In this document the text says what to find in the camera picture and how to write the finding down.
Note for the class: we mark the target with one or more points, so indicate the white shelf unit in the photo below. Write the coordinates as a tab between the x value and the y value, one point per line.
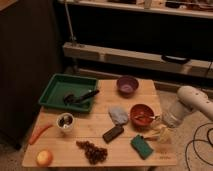
132	35

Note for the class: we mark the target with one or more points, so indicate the black handle on shelf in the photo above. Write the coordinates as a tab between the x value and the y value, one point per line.
175	59

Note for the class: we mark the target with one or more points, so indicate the wooden folding table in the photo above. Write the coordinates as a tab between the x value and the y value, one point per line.
91	127

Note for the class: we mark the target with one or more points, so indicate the bunch of dark grapes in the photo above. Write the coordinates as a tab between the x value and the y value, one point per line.
93	153

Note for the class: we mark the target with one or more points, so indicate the white cup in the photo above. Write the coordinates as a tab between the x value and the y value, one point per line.
65	122

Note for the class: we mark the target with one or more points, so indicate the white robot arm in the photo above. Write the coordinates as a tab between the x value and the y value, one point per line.
189	100

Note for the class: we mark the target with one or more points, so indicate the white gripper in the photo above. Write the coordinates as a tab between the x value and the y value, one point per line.
150	119

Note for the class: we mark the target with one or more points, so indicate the dark brown rectangular block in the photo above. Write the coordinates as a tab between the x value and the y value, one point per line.
113	133

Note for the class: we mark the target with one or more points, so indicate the green sponge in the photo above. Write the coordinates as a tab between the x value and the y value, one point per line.
141	146

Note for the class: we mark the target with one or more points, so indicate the red yellow apple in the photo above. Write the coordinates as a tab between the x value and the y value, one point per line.
44	158

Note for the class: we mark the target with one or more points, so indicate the grey blue cloth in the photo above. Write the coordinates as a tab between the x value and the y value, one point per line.
118	115

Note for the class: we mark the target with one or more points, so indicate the orange carrot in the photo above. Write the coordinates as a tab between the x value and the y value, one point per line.
38	132

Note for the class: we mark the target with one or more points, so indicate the purple bowl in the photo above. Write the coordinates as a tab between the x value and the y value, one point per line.
127	84

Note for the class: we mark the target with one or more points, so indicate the dark cabinet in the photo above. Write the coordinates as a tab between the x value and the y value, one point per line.
30	53

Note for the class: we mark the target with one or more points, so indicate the red bowl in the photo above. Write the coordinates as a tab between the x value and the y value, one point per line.
141	115

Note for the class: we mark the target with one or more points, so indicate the green plastic tray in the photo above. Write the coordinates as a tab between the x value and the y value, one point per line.
61	85

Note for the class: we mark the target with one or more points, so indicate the yellow banana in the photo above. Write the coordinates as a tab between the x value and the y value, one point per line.
161	136

